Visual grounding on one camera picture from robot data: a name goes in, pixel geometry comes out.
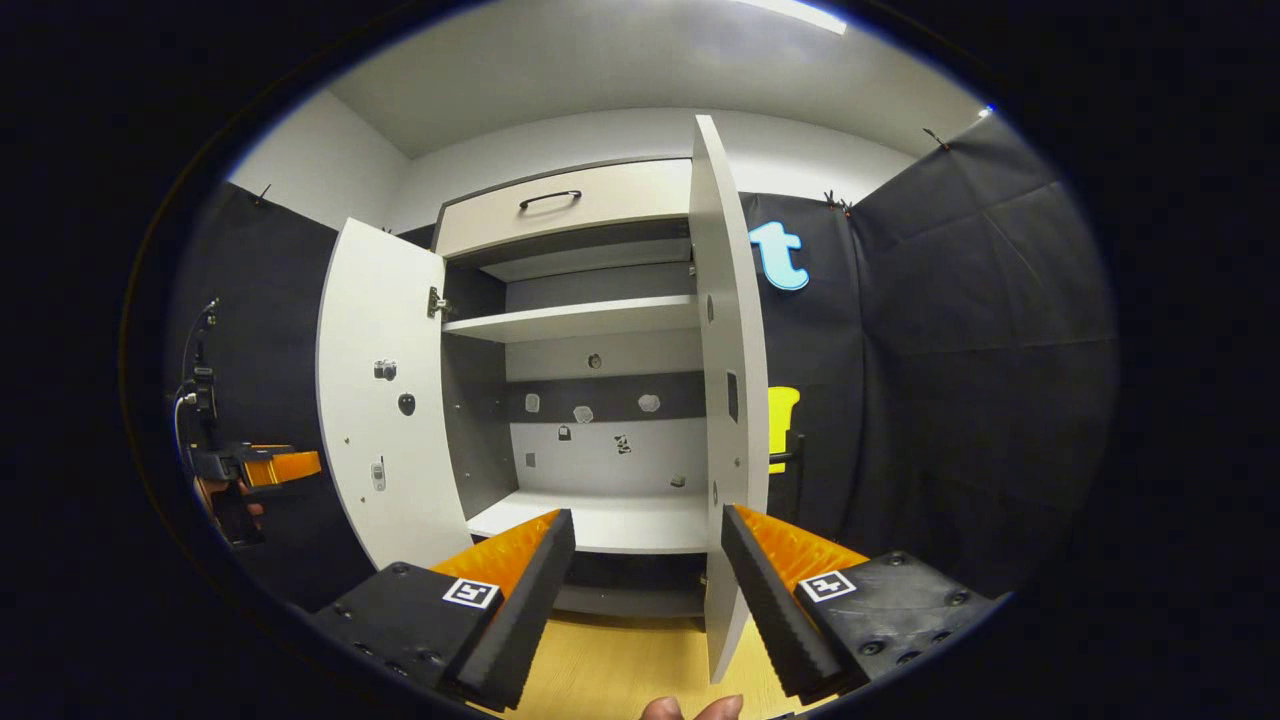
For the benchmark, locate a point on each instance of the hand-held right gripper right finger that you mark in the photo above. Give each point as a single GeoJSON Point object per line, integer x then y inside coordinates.
{"type": "Point", "coordinates": [770, 610]}

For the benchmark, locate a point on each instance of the long ceiling light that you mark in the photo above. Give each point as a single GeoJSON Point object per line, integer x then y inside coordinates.
{"type": "Point", "coordinates": [800, 14]}

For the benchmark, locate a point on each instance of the white cabinet drawer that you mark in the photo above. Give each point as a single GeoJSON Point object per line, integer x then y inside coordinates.
{"type": "Point", "coordinates": [620, 195]}

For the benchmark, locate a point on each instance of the white headphones-sticker cabinet door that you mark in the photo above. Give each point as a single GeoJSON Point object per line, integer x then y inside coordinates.
{"type": "Point", "coordinates": [725, 300]}

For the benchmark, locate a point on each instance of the white cabinet shelf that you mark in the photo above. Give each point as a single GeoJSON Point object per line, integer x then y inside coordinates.
{"type": "Point", "coordinates": [580, 318]}

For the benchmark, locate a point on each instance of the black cloth clip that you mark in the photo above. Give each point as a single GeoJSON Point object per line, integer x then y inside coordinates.
{"type": "Point", "coordinates": [835, 201]}
{"type": "Point", "coordinates": [262, 193]}

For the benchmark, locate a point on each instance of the white double-door shoe cabinet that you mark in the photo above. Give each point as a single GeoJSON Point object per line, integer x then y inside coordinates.
{"type": "Point", "coordinates": [650, 455]}

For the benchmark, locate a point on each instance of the metal door hinge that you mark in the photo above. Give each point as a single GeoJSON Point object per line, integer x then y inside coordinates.
{"type": "Point", "coordinates": [436, 302]}

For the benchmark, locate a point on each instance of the black backdrop cloth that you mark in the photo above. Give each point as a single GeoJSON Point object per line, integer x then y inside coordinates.
{"type": "Point", "coordinates": [950, 350]}

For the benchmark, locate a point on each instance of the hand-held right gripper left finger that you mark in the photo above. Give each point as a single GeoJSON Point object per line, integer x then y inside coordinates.
{"type": "Point", "coordinates": [520, 620]}

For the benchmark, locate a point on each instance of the white camera-sticker cabinet door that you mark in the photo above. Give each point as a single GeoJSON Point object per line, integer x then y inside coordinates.
{"type": "Point", "coordinates": [370, 300]}

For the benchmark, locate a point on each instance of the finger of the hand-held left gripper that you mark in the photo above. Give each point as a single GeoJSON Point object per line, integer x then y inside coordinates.
{"type": "Point", "coordinates": [290, 467]}

